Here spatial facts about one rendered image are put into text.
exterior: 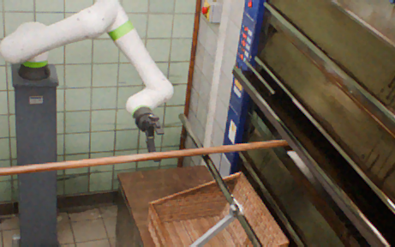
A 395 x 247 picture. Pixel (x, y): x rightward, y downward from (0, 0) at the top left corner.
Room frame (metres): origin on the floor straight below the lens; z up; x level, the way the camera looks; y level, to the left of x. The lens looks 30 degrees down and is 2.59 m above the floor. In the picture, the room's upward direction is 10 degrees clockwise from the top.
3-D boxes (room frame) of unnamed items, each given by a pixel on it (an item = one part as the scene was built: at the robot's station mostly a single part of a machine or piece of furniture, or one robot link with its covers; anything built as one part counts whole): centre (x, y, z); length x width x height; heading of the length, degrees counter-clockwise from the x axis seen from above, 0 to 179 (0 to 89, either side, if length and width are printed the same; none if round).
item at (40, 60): (2.62, 1.03, 1.36); 0.16 x 0.13 x 0.19; 173
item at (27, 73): (2.68, 1.05, 1.23); 0.26 x 0.15 x 0.06; 24
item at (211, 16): (3.20, 0.27, 1.46); 0.10 x 0.07 x 0.10; 27
